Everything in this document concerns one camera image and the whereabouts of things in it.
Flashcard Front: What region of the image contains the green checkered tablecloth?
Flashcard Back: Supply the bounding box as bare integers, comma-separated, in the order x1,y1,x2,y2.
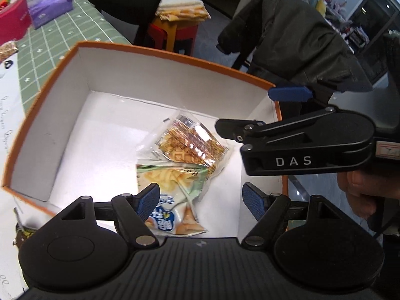
0,0,133,300

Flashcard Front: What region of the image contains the green white chip packet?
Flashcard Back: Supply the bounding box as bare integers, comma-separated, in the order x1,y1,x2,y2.
136,159,210,213

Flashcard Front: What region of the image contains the blue white snack packet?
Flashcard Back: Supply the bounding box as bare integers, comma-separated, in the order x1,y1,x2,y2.
145,190,209,236

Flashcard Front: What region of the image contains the cluttered shelf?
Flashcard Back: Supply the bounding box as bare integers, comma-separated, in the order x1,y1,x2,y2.
289,0,372,54

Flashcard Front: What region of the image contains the clear cracker packet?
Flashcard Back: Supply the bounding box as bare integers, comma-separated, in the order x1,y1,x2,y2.
136,109,233,179

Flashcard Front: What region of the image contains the red plastic stool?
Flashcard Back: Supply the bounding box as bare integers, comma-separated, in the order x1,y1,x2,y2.
147,19,199,54

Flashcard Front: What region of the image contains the dark glass door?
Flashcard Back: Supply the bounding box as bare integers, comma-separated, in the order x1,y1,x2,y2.
350,0,400,82

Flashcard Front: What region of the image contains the jacket-draped black chair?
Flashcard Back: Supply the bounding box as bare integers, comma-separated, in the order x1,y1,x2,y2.
233,50,316,122

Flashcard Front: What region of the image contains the purple tissue pack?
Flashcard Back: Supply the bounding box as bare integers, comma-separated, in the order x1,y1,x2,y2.
27,0,74,29

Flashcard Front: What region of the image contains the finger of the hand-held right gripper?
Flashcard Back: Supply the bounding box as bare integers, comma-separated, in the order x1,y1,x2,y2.
215,105,340,147
268,86,332,110

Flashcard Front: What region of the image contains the dark green jacket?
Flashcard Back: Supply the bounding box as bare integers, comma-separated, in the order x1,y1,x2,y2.
217,0,374,93

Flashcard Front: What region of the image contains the pink box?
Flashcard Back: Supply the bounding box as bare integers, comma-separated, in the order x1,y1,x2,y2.
0,0,32,46

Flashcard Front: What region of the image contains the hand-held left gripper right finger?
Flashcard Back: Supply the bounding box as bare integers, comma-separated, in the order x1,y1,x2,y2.
239,182,344,249

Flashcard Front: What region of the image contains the orange cardboard box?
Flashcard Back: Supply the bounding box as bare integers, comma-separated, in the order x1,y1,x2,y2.
1,40,290,238

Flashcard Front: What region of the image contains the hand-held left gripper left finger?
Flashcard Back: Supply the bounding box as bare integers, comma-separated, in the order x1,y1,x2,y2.
56,183,161,250

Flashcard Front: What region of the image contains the olive yellow snack packet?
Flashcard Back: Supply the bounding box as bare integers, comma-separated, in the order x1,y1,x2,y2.
12,208,38,247

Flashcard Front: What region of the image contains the person's right hand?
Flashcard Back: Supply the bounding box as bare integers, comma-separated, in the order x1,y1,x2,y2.
337,170,388,221

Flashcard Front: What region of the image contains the gold snack packet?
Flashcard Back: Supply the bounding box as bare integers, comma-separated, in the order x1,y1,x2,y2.
0,41,19,62

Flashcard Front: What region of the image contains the yellow patterned folded cloth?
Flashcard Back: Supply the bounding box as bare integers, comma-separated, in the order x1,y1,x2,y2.
155,2,211,25

